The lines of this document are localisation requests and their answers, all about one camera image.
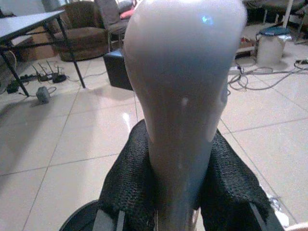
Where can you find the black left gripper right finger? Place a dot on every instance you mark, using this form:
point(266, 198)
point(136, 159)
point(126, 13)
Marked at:
point(231, 187)

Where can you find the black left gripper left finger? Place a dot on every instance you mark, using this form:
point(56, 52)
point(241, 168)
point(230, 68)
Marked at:
point(130, 183)

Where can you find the white floor fan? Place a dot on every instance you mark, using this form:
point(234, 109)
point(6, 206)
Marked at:
point(7, 66)

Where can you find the white crumpled paper litter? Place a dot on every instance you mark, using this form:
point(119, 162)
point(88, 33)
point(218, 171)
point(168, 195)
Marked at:
point(280, 211)

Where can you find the black cube ottoman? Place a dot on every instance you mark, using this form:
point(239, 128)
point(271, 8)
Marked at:
point(118, 69)

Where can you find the white power strip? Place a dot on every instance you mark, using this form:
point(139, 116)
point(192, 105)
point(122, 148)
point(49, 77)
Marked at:
point(235, 70)

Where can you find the grey power adapter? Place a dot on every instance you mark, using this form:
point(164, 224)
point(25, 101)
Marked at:
point(43, 95)

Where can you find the black router with antennas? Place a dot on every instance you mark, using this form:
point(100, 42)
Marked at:
point(43, 77)
point(59, 78)

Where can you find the white bucket with teal lid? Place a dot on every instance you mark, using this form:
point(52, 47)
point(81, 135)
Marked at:
point(270, 49)

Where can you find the black power strip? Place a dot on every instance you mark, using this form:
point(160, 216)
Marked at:
point(27, 77)

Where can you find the brown upholstered armchair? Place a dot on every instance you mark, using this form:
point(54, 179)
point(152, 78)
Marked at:
point(84, 41)

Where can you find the black power adapter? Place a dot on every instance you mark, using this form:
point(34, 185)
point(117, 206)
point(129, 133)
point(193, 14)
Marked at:
point(12, 87)

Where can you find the brown cardboard box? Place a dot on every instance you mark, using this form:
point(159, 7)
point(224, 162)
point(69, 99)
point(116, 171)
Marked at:
point(36, 51)

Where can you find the pink cushion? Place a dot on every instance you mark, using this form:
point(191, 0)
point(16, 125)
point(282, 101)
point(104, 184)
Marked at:
point(126, 15)

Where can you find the grey fabric chair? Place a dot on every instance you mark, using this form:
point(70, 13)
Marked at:
point(110, 14)

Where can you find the grey table with black legs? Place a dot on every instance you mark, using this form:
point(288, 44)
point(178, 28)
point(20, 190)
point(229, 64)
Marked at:
point(24, 22)

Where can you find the white frame post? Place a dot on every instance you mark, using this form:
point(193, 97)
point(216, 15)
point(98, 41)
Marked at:
point(288, 13)

